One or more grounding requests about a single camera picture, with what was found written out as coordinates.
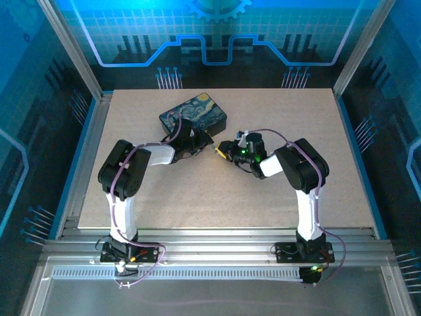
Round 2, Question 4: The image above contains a starry night print box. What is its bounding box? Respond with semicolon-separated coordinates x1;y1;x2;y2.
159;92;229;137

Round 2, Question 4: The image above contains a black controller box with light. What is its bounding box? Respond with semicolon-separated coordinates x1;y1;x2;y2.
298;265;326;286

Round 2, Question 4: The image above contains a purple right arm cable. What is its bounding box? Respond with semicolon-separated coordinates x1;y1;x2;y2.
245;128;347;284

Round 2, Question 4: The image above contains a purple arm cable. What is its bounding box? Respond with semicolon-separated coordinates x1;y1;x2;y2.
109;111;184;287
245;128;347;284

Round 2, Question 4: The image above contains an aluminium frame cross beam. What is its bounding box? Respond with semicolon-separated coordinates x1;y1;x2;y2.
41;228;396;263

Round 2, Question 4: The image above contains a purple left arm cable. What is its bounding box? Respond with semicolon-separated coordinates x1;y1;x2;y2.
109;111;184;287

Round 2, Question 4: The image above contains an aluminium side rail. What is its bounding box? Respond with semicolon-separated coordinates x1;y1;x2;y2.
55;92;114;238

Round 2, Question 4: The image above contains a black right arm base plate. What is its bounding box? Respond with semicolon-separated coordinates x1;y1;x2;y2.
274;242;335;264

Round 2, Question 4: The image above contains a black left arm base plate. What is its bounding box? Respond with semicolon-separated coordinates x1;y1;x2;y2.
99;242;165;264

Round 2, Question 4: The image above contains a slotted grey cable duct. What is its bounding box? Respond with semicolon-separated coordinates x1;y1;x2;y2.
51;265;305;281

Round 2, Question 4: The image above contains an aluminium frame post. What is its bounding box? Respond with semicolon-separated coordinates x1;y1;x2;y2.
332;0;397;99
36;0;105;101

